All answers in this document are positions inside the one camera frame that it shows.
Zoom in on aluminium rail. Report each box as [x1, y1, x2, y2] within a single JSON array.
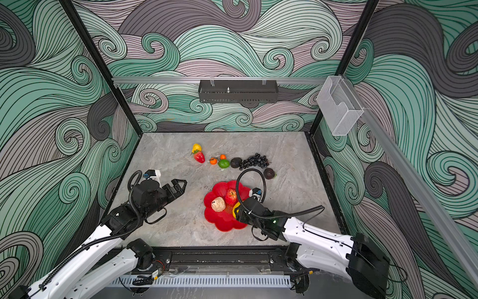
[[340, 75, 478, 286], [112, 76, 327, 85]]

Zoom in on orange fake tomatoes on vine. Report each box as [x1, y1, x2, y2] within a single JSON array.
[[209, 154, 227, 165]]

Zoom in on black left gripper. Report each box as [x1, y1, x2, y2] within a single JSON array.
[[143, 178, 187, 221]]

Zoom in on black wall tray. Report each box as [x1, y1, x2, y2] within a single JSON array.
[[198, 80, 279, 105]]

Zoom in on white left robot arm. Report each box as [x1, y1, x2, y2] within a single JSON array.
[[8, 169, 187, 299]]

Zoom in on white slotted cable duct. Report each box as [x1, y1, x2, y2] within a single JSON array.
[[108, 274, 292, 289]]

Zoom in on beige fake garlic bulb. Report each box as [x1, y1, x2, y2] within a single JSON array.
[[210, 197, 227, 213]]

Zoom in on green fake pepper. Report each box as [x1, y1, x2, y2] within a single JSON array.
[[217, 159, 230, 169]]

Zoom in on red fake apple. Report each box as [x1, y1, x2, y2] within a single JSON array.
[[224, 189, 238, 206]]

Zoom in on red flower-shaped fruit bowl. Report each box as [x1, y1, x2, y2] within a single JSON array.
[[204, 180, 251, 232]]

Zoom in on black corner frame post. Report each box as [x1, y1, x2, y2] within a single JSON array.
[[309, 1, 379, 137], [59, 0, 143, 138]]

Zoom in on black fake grape bunch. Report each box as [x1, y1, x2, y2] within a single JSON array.
[[239, 153, 270, 170]]

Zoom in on aluminium back rail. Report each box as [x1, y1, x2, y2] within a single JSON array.
[[112, 76, 327, 85]]

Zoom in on aluminium right rail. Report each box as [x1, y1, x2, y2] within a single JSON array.
[[340, 75, 478, 286]]

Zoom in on black corner frame post right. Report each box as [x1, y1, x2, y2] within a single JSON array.
[[309, 1, 379, 137]]

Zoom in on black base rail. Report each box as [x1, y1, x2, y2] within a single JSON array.
[[153, 245, 291, 272]]

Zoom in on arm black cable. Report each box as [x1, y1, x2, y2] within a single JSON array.
[[37, 169, 167, 290], [235, 168, 326, 219]]

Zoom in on dark purple fake plum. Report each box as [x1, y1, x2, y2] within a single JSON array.
[[263, 168, 276, 179]]

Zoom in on yellow fake pepper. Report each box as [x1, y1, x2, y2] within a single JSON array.
[[192, 143, 202, 154]]

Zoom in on yellow fake lemon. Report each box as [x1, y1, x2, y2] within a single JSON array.
[[232, 202, 241, 220]]

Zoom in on black corner frame post left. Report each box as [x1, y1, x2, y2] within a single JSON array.
[[59, 0, 143, 138]]

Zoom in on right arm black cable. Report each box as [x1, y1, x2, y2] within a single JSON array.
[[235, 168, 326, 219]]

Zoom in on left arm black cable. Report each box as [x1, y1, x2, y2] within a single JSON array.
[[37, 169, 167, 290]]

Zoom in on dark fake avocado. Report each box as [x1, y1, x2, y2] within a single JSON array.
[[230, 157, 243, 168]]

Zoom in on clear plastic wall bin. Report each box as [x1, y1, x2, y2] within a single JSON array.
[[317, 75, 363, 137]]

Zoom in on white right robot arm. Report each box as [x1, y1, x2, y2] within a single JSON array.
[[232, 188, 390, 299]]

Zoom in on red fake strawberry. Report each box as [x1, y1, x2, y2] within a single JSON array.
[[193, 151, 205, 164]]

